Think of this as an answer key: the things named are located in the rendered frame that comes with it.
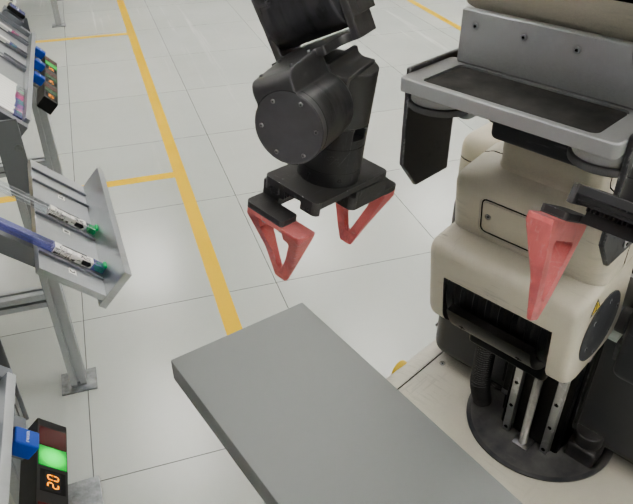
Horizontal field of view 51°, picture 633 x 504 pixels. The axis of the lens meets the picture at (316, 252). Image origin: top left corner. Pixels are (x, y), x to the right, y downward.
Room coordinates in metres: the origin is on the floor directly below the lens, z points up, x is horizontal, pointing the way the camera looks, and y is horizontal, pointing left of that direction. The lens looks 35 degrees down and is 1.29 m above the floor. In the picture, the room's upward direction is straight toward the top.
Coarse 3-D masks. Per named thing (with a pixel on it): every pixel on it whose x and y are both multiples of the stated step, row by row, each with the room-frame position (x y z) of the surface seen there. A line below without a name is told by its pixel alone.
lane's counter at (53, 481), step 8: (40, 472) 0.47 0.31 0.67; (48, 472) 0.48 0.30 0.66; (40, 480) 0.46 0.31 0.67; (48, 480) 0.47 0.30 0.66; (56, 480) 0.47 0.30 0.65; (64, 480) 0.48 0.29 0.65; (40, 488) 0.45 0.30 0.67; (48, 488) 0.46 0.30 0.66; (56, 488) 0.46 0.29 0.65; (64, 488) 0.47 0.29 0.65
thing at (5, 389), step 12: (0, 384) 0.55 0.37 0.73; (12, 384) 0.55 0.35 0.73; (0, 396) 0.53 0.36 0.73; (12, 396) 0.53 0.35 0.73; (0, 408) 0.51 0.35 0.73; (12, 408) 0.51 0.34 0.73; (0, 420) 0.49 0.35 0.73; (12, 420) 0.49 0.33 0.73; (0, 432) 0.47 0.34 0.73; (12, 432) 0.48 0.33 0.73; (0, 444) 0.46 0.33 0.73; (0, 456) 0.44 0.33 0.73; (0, 468) 0.43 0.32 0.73; (0, 480) 0.41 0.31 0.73; (0, 492) 0.40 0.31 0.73
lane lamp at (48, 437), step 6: (42, 426) 0.54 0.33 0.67; (42, 432) 0.53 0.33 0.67; (48, 432) 0.53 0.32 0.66; (54, 432) 0.54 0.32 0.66; (60, 432) 0.54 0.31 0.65; (42, 438) 0.52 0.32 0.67; (48, 438) 0.53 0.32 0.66; (54, 438) 0.53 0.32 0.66; (60, 438) 0.54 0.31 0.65; (42, 444) 0.51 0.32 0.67; (48, 444) 0.52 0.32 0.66; (54, 444) 0.52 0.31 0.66; (60, 444) 0.53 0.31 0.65
